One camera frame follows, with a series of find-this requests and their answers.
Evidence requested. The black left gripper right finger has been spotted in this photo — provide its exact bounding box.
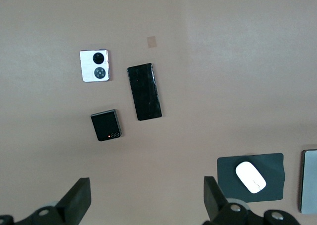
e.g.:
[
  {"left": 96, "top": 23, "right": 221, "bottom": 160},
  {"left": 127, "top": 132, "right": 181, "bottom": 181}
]
[{"left": 203, "top": 175, "right": 300, "bottom": 225}]

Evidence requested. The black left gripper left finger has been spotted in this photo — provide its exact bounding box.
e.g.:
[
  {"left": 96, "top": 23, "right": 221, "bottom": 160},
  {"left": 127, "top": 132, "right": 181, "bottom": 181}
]
[{"left": 0, "top": 177, "right": 91, "bottom": 225}]

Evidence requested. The black flip phone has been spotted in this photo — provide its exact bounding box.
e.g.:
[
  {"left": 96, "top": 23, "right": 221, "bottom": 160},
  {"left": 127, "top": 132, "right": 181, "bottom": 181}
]
[{"left": 90, "top": 109, "right": 123, "bottom": 142}]

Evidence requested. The black slab smartphone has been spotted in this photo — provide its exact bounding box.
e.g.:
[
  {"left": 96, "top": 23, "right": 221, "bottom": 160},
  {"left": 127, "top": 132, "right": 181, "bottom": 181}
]
[{"left": 126, "top": 62, "right": 163, "bottom": 121}]

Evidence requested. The white flip phone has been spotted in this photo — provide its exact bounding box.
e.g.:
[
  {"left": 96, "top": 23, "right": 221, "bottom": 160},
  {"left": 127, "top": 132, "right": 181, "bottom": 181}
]
[{"left": 79, "top": 49, "right": 110, "bottom": 83}]

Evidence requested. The white computer mouse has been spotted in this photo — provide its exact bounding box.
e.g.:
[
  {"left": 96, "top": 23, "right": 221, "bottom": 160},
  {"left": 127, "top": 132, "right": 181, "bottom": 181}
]
[{"left": 235, "top": 161, "right": 267, "bottom": 194}]

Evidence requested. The black mouse pad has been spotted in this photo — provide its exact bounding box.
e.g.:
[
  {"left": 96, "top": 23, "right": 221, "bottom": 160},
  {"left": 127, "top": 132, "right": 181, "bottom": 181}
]
[{"left": 216, "top": 153, "right": 286, "bottom": 203}]

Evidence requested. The silver closed laptop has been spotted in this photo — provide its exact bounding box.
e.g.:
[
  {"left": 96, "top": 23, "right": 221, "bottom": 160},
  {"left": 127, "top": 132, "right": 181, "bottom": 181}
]
[{"left": 299, "top": 149, "right": 317, "bottom": 215}]

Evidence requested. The brown tape patch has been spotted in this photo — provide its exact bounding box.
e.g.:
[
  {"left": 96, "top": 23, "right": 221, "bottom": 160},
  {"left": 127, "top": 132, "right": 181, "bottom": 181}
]
[{"left": 146, "top": 36, "right": 158, "bottom": 49}]

